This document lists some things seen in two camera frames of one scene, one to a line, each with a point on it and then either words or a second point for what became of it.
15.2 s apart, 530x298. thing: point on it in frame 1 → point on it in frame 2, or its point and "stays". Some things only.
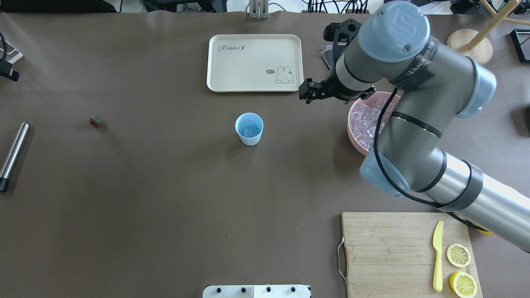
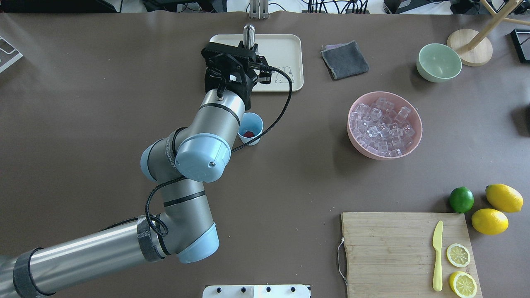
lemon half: [463, 284] stays
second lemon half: [458, 255] stays
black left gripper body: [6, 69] → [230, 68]
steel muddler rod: [14, 157] → [249, 36]
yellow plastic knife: [437, 243] stays
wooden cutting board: [391, 255] stays
